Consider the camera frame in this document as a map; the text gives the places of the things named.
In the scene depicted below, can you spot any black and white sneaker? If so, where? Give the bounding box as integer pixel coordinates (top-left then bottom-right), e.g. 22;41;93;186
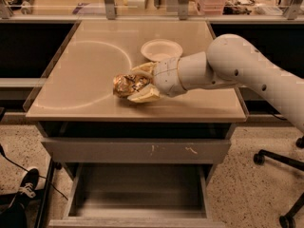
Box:
9;167;39;209

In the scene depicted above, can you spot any open middle drawer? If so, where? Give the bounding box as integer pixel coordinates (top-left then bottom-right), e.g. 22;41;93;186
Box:
48;163;226;228

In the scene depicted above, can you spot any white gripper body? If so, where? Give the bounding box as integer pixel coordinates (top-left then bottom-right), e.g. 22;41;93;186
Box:
153;58;187;98

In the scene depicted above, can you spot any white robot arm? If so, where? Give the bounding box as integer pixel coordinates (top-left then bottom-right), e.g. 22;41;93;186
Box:
128;34;304;132

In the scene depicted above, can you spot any grey metal post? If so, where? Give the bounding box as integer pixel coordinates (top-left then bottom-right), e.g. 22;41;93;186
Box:
104;0;116;20
178;0;189;20

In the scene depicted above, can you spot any orange soda can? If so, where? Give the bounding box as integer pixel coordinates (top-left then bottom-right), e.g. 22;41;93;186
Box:
113;74;151;98

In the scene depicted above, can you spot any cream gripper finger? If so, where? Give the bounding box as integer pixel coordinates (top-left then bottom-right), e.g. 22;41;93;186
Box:
127;84;161;104
131;62;157;78

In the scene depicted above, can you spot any grey metal post right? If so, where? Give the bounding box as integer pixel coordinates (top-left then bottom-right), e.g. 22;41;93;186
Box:
178;0;189;20

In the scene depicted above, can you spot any grey drawer cabinet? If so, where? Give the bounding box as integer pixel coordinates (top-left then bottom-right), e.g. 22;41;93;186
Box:
22;18;250;228

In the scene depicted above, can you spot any closed top drawer front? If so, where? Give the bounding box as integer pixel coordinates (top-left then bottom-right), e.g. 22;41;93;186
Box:
42;138;231;164

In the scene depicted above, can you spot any grey metal post left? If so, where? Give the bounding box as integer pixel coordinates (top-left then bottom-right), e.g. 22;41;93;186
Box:
104;0;116;20

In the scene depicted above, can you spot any black floor cable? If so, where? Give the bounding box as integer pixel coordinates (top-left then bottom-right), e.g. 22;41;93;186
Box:
0;144;69;201

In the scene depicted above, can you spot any black office chair base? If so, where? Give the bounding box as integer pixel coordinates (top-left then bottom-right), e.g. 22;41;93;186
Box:
253;111;304;228

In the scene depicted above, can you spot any white paper bowl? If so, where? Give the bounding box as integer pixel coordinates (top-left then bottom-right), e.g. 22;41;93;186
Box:
141;39;183;62

